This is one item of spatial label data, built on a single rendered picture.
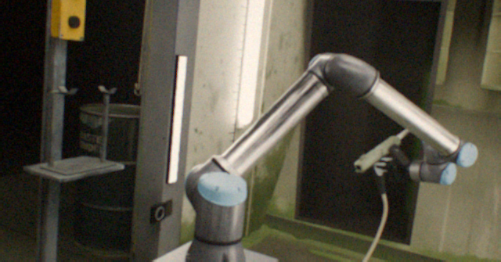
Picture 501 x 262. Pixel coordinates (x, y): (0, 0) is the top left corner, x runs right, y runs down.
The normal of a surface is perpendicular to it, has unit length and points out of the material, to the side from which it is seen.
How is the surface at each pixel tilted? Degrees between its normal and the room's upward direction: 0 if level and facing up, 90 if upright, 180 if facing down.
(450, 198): 57
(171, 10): 90
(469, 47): 90
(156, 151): 90
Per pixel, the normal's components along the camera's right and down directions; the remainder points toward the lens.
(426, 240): -0.33, -0.48
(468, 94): -0.46, 0.07
